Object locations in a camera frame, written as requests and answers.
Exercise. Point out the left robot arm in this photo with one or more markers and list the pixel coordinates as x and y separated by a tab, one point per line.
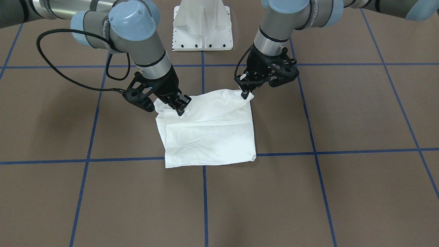
282	17

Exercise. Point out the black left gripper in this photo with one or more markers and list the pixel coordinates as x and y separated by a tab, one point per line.
258	61

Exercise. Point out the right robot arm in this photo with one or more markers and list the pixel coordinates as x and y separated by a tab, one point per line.
118	26

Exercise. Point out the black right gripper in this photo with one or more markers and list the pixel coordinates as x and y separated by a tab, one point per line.
165	85

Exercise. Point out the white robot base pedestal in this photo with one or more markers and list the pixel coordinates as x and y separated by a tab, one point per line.
202	25

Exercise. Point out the white long-sleeve printed shirt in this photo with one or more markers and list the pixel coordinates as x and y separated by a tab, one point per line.
215	129

